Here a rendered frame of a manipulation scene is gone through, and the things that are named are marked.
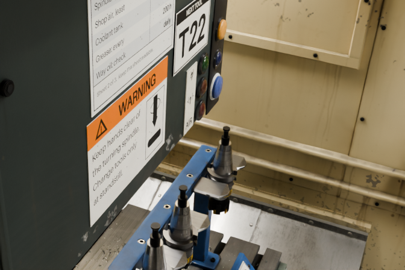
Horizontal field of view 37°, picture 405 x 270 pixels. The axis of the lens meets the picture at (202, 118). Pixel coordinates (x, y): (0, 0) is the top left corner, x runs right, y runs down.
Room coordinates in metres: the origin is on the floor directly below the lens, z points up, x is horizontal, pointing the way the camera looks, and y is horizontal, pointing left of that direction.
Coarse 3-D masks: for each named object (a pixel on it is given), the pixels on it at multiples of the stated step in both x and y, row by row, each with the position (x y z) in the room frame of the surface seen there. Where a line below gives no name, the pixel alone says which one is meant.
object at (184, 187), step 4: (180, 188) 0.83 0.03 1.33; (184, 188) 0.83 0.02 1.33; (180, 192) 0.83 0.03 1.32; (184, 192) 0.83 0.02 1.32; (180, 196) 0.83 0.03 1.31; (184, 196) 0.83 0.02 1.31; (180, 200) 0.83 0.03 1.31; (184, 200) 0.83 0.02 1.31; (180, 204) 0.82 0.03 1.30; (184, 204) 0.83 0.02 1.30
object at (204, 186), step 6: (198, 180) 1.01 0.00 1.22; (204, 180) 1.01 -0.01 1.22; (210, 180) 1.01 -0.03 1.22; (198, 186) 0.99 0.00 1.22; (204, 186) 0.99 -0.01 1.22; (210, 186) 0.99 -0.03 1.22; (216, 186) 0.99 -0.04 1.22; (222, 186) 0.99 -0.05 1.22; (198, 192) 0.97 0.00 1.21; (204, 192) 0.97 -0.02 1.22; (210, 192) 0.97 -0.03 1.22; (216, 192) 0.97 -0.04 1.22; (222, 192) 0.97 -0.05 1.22; (228, 192) 0.98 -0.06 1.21; (216, 198) 0.96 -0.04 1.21
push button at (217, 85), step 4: (220, 76) 0.70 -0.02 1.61; (216, 80) 0.69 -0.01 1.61; (220, 80) 0.69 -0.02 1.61; (216, 84) 0.69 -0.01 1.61; (220, 84) 0.69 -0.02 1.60; (212, 88) 0.68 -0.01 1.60; (216, 88) 0.68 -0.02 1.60; (220, 88) 0.70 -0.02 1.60; (212, 92) 0.68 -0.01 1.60; (216, 92) 0.69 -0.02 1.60; (220, 92) 0.70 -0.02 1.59; (212, 96) 0.69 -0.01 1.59; (216, 96) 0.69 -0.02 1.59
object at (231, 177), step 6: (210, 168) 1.04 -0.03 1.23; (234, 168) 1.05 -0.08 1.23; (210, 174) 1.02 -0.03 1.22; (216, 174) 1.02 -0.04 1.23; (234, 174) 1.04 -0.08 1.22; (216, 180) 1.01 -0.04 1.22; (222, 180) 1.01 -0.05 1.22; (228, 180) 1.01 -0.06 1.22; (234, 180) 1.04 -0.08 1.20; (228, 186) 1.01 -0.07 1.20
